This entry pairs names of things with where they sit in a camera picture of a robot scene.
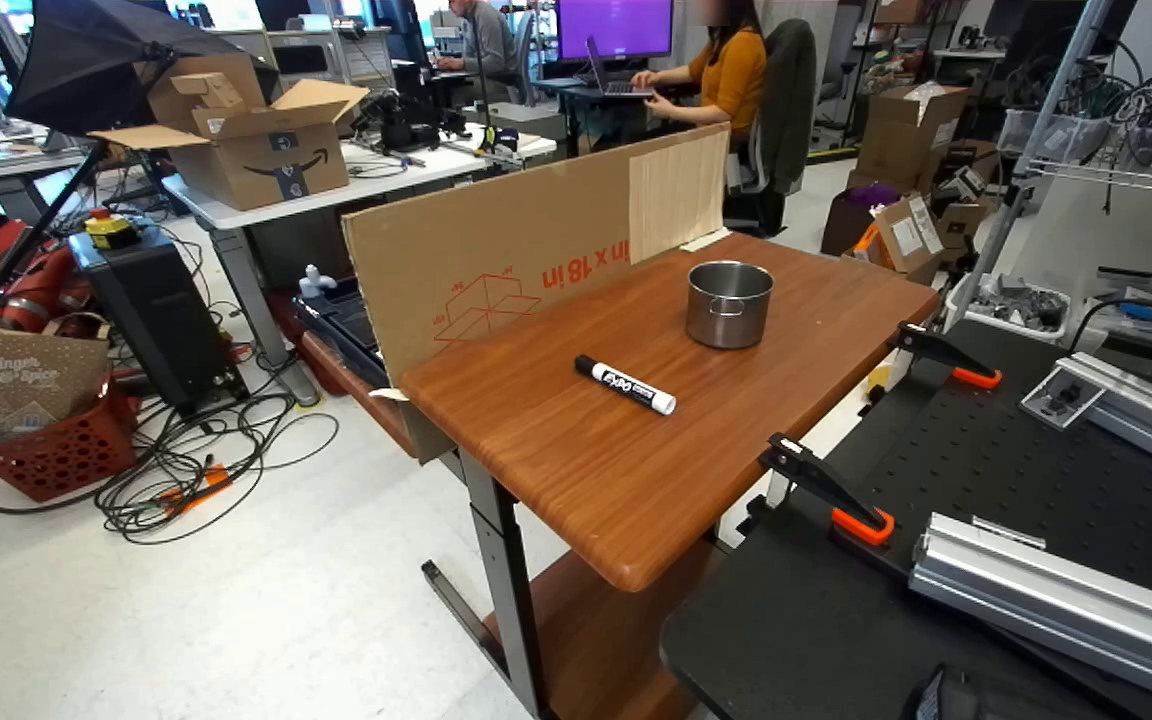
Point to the black and white marker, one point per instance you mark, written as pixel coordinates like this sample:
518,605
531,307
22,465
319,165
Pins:
621,387

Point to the small stainless steel pot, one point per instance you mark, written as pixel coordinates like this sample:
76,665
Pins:
721,320

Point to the brown cardboard panel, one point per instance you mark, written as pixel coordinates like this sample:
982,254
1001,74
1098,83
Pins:
497,254

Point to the grey metal table leg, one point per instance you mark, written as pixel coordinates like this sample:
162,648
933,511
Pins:
503,575

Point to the small white bottle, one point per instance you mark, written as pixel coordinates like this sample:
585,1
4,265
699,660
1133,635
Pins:
319,283

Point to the black orange bar clamp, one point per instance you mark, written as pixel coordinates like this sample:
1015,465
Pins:
820,485
949,355

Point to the person in orange top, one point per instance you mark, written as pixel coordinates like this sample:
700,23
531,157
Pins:
732,74

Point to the purple lit monitor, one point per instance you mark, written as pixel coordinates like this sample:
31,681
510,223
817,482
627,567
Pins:
615,26

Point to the white office desk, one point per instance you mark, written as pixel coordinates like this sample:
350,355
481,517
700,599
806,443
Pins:
244,286

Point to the person in grey shirt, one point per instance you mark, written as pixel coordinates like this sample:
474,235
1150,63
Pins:
481,34

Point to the black office chair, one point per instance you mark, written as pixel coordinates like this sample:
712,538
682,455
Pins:
791,94

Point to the cardboard box with white label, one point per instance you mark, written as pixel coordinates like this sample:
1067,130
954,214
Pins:
910,238

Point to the open cardboard shipping box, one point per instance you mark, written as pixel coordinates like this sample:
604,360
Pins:
256,162

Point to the tall closed cardboard box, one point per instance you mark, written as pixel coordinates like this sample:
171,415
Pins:
903,135

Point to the black computer tower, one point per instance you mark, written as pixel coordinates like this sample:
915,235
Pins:
157,320

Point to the black perforated board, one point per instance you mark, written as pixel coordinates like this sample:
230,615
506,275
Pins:
1001,465

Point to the yellow red emergency stop button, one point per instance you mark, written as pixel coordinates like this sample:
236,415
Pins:
111,230

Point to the grey mounting plate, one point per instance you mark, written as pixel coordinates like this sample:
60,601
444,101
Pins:
1061,398

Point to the red plastic basket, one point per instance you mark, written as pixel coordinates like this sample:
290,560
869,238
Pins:
60,455

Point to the red fabric bag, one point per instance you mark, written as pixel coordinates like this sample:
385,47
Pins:
38,286

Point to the brown paper bag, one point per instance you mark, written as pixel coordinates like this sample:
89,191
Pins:
11,382

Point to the black photo softbox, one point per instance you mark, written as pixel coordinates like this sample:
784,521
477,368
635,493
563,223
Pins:
81,63

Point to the aluminium extrusion rail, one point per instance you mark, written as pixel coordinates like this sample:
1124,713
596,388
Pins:
1150,415
1071,601

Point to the grey metal frame post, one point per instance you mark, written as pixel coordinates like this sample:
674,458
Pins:
1061,83

